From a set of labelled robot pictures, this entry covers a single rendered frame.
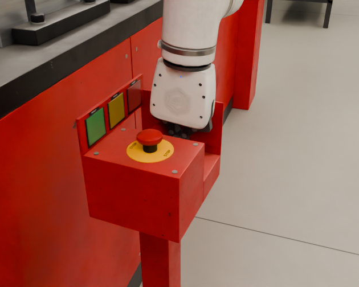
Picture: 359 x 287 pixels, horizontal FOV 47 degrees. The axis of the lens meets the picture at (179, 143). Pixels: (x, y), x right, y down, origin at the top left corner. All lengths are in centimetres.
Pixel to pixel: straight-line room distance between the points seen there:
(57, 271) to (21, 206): 21
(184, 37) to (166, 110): 13
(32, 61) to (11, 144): 15
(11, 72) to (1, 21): 15
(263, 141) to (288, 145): 13
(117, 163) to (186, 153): 10
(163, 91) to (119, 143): 11
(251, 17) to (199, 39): 182
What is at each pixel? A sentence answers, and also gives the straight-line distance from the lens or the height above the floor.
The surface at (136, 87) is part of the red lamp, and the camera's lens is 73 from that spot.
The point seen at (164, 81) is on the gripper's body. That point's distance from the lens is 65.
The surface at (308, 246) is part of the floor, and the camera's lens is 165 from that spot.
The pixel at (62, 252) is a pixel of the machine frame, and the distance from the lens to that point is 90.
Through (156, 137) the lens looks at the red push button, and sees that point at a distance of 60.
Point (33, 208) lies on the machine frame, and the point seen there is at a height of 64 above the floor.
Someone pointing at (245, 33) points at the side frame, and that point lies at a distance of 244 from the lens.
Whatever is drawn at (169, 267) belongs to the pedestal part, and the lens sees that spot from 80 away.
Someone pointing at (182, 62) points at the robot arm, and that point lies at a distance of 61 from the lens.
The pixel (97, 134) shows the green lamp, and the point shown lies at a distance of 64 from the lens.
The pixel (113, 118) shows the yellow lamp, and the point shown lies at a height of 80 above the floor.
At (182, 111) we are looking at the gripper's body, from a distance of 66.
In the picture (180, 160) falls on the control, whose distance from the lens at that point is 60.
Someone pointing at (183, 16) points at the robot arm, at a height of 97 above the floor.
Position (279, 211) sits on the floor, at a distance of 178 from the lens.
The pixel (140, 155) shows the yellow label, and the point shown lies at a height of 78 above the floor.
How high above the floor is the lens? 110
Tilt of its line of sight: 30 degrees down
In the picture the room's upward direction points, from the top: straight up
